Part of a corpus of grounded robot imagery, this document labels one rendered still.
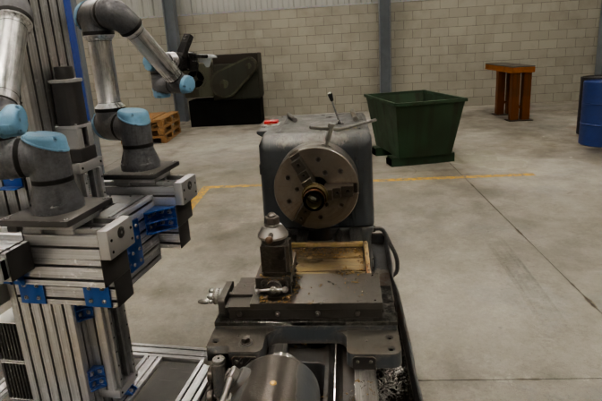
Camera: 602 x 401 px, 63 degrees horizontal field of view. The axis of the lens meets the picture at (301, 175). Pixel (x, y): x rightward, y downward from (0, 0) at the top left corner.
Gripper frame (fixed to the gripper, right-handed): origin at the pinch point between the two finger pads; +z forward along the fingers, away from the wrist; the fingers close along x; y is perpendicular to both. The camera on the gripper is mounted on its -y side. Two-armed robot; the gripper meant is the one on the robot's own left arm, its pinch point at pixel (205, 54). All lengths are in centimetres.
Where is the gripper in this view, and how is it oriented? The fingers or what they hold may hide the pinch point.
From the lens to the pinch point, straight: 247.2
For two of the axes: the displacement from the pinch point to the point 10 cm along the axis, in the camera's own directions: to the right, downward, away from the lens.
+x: 8.4, 2.1, -5.0
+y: -0.5, 9.5, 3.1
